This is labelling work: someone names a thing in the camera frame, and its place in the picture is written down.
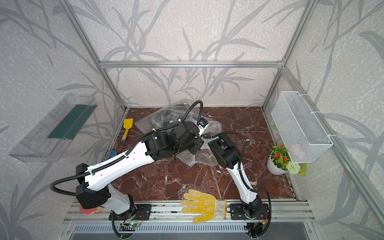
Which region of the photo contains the clear plastic vacuum bag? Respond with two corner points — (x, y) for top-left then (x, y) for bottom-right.
(134, 101), (223, 167)

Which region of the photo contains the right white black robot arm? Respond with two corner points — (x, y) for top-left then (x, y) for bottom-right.
(204, 131), (271, 219)

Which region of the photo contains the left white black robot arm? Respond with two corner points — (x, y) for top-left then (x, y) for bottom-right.
(50, 100), (208, 215)

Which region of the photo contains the yellow silicone spatula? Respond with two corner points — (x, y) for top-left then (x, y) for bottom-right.
(122, 119), (134, 142)

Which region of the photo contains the yellow dotted work glove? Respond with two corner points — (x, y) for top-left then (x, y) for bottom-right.
(181, 190), (227, 224)

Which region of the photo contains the potted artificial flower plant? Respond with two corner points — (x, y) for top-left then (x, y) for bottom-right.
(267, 144), (307, 177)

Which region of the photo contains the green circuit board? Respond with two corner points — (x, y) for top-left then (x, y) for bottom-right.
(120, 223), (142, 232)

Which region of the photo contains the pink round sponge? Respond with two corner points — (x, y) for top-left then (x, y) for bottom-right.
(79, 205), (100, 215)

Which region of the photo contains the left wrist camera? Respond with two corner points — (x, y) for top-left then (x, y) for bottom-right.
(198, 118), (209, 129)

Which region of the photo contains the aluminium front rail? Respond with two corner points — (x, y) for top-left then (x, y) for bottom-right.
(63, 199), (316, 224)

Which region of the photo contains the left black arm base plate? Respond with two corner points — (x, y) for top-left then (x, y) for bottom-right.
(109, 204), (152, 221)

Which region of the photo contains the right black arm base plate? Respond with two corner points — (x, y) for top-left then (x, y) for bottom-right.
(227, 204), (270, 221)

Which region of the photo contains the white wire mesh basket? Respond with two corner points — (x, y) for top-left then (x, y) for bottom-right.
(272, 91), (333, 164)

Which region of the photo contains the clear acrylic wall shelf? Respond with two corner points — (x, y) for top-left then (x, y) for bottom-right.
(9, 93), (98, 163)

